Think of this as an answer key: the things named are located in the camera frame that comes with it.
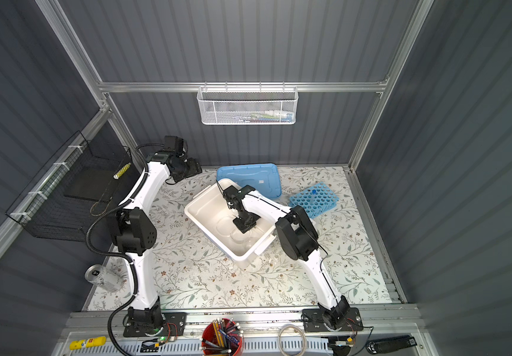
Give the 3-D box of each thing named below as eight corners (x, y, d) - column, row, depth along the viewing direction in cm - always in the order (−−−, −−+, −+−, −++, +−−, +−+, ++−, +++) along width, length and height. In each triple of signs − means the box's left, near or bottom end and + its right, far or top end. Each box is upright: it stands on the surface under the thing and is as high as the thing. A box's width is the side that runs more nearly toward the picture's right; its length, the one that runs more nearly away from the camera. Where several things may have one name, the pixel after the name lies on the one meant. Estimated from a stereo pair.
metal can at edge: (106, 293, 82) (81, 281, 71) (112, 278, 86) (89, 264, 74) (121, 293, 82) (99, 281, 71) (127, 278, 86) (107, 264, 74)
